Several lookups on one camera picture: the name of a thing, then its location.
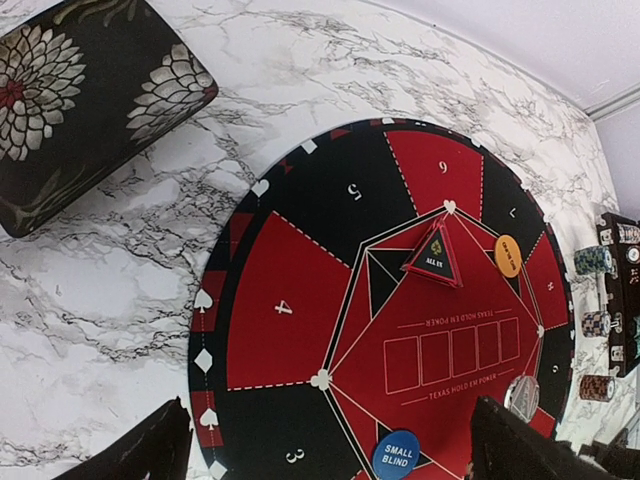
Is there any orange big blind button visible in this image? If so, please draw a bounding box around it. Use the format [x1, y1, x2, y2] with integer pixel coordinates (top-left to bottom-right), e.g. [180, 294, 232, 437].
[494, 234, 523, 278]

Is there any round red black poker mat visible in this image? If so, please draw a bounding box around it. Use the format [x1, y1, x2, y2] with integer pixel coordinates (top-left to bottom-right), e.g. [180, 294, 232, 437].
[188, 119, 575, 479]

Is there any black poker chip case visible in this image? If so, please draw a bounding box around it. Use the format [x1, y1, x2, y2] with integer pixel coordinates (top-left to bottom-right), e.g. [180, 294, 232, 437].
[596, 212, 639, 378]

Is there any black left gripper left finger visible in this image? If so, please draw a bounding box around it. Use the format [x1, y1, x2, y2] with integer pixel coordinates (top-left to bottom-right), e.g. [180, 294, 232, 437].
[57, 398, 193, 480]

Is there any red brown chip stack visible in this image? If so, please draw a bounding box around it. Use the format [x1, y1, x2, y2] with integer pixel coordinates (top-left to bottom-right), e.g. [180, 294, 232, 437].
[579, 375, 616, 402]

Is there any blue small blind button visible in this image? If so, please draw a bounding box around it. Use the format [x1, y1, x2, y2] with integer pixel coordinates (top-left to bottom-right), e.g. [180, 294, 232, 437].
[372, 430, 420, 480]

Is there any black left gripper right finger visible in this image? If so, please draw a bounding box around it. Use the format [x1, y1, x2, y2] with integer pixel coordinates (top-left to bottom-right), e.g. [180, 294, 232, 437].
[470, 396, 614, 480]

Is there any triangular all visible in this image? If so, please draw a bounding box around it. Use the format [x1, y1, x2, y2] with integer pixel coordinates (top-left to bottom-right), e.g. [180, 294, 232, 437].
[401, 216, 463, 288]

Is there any black floral box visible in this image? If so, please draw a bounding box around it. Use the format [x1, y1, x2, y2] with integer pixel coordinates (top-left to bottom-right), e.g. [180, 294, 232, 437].
[1, 1, 218, 238]

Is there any clear round dealer button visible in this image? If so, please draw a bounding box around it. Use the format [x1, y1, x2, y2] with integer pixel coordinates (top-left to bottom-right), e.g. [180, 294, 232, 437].
[504, 375, 540, 423]

